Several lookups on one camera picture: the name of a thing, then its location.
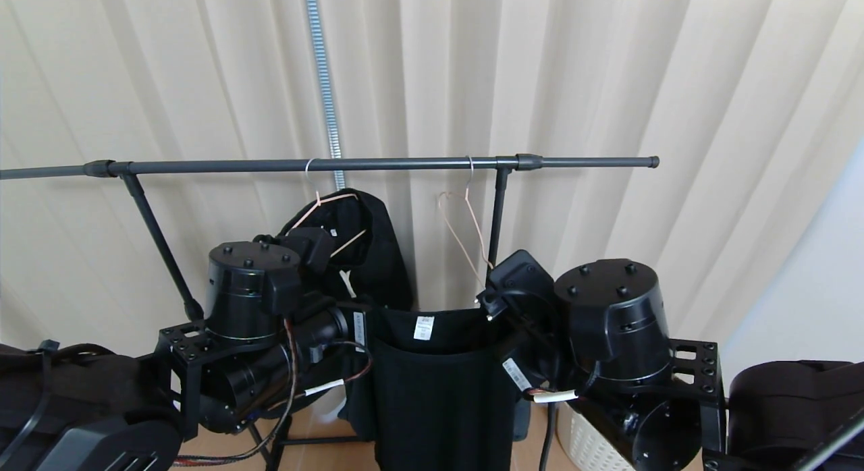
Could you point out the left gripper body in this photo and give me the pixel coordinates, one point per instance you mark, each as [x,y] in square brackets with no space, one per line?
[270,376]

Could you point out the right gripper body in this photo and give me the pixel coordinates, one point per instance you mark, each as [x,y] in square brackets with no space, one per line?
[648,430]

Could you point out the black shorts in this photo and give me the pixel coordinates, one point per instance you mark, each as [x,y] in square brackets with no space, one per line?
[381,255]

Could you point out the pink clothes hanger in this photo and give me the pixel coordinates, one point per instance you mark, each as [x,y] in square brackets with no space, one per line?
[466,248]
[307,211]

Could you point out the black garment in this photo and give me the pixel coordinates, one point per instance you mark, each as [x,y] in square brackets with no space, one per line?
[439,403]

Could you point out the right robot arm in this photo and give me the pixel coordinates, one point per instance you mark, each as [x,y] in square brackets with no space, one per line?
[607,322]

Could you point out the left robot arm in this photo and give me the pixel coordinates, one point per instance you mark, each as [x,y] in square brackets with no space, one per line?
[250,295]

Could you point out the white laundry basket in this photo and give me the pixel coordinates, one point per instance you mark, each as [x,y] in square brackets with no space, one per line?
[587,437]

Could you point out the black clothes rack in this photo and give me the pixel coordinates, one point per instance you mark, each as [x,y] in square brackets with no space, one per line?
[270,165]

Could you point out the beige curtain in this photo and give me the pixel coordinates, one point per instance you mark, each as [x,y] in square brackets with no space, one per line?
[675,66]

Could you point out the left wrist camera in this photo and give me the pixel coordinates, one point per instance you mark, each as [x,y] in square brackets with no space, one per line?
[307,245]

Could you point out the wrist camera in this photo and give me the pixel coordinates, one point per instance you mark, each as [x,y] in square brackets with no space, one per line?
[516,275]
[307,245]

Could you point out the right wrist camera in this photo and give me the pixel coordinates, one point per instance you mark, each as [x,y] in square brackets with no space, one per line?
[516,275]

